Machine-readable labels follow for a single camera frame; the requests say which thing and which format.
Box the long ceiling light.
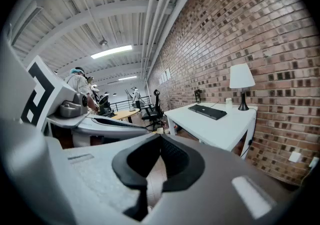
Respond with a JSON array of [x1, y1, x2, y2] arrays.
[[117, 75, 138, 82], [90, 45, 133, 60]]

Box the white wall outlet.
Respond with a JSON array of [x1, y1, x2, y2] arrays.
[[288, 151, 302, 164]]

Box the round wooden table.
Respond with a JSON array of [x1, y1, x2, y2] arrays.
[[109, 108, 141, 124]]

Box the black keyboard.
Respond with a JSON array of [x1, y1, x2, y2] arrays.
[[187, 103, 228, 121]]

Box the white papers on wall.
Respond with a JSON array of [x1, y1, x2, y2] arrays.
[[158, 67, 172, 86]]

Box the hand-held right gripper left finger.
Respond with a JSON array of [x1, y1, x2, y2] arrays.
[[111, 134, 161, 222]]

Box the white table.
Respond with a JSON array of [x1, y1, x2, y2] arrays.
[[164, 102, 258, 161]]

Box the black office chair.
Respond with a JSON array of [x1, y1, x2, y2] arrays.
[[141, 89, 166, 130]]

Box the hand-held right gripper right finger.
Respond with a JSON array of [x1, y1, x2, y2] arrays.
[[159, 134, 206, 192]]

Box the black metal railing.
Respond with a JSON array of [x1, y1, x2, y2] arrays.
[[109, 95, 152, 110]]

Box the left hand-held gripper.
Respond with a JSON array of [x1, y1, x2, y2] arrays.
[[20, 55, 151, 148]]

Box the white shade table lamp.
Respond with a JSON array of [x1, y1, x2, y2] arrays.
[[229, 63, 256, 112]]

